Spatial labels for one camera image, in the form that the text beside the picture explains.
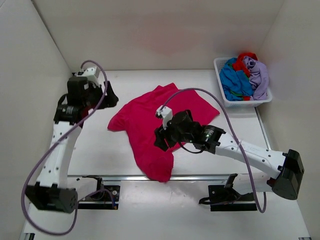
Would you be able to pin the blue t-shirt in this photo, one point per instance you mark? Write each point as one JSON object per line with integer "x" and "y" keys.
{"x": 235, "y": 84}

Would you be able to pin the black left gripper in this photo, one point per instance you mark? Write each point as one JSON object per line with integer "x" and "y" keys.
{"x": 111, "y": 98}

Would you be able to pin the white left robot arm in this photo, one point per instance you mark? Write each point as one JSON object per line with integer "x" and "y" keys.
{"x": 51, "y": 191}

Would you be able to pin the lavender t-shirt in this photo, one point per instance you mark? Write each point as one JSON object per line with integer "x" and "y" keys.
{"x": 259, "y": 78}

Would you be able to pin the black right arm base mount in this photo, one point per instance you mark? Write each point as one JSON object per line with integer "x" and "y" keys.
{"x": 223, "y": 198}

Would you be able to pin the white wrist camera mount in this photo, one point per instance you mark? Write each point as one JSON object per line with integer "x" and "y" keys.
{"x": 166, "y": 114}
{"x": 91, "y": 73}

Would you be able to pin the white plastic laundry basket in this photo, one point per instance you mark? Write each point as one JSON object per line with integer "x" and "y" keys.
{"x": 218, "y": 65}

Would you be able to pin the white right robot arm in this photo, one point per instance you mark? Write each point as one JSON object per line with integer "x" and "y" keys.
{"x": 279, "y": 172}

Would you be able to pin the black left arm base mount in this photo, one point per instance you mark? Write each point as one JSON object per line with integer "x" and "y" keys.
{"x": 94, "y": 193}

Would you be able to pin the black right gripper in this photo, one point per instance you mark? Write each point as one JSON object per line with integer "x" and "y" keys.
{"x": 162, "y": 135}

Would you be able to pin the red t-shirt in basket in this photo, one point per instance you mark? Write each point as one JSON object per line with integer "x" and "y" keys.
{"x": 239, "y": 63}

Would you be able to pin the aluminium table edge rail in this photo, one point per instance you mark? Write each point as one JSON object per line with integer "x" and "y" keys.
{"x": 189, "y": 178}

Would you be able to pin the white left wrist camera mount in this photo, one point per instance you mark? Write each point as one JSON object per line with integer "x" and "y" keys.
{"x": 91, "y": 73}

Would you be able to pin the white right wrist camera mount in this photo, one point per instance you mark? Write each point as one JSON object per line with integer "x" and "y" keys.
{"x": 166, "y": 114}

